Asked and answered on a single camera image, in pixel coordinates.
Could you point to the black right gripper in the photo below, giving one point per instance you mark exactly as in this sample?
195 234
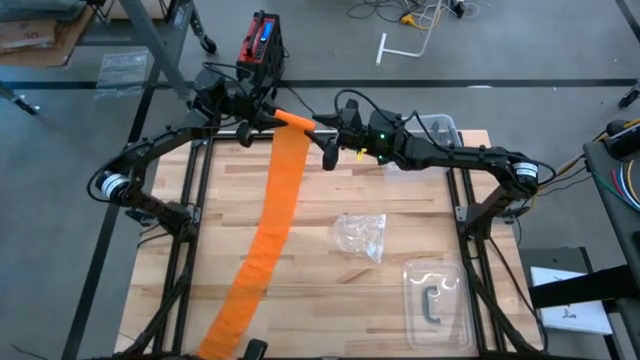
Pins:
357 135

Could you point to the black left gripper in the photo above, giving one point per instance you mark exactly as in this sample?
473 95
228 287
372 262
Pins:
242 107

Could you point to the orange elastic bandage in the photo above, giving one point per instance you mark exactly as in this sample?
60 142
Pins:
280 190

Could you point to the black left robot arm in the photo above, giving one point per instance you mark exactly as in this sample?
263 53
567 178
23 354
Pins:
165 137

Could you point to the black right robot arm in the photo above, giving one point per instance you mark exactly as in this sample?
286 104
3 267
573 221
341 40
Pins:
450 156

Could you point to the yellow tag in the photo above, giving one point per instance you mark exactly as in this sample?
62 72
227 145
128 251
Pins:
361 154

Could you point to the red black battery pack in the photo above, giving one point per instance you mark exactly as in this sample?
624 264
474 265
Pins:
260 40

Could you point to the black caster wheel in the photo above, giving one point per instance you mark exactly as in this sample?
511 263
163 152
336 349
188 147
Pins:
209 46
631 97

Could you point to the white T-shaped pipe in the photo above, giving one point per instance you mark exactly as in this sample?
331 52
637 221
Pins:
381 50

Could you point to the crumpled clear plastic bag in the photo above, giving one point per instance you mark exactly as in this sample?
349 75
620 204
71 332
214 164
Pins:
360 235

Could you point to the clear plastic storage bin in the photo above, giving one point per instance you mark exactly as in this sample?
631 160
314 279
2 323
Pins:
445 125

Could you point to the grey metal table leg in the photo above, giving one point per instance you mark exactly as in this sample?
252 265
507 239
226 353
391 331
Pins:
150 45

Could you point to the flat clear plastic bag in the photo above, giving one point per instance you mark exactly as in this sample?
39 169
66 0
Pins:
122 72

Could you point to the black handheld device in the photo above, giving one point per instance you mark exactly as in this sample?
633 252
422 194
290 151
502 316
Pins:
256 350

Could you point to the black caster leg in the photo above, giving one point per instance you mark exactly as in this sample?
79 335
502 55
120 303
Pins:
22 105

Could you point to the flattened cardboard box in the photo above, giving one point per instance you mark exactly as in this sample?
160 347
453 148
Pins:
30 37

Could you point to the grey green bag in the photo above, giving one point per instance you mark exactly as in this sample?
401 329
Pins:
35 9

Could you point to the dark grey stand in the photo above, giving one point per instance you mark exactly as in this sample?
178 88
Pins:
555 257

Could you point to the black yellow device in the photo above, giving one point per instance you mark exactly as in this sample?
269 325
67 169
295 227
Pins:
625 142

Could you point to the white box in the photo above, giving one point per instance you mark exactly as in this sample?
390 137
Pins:
575 315

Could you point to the dark side table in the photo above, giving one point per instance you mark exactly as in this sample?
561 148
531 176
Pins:
620 235

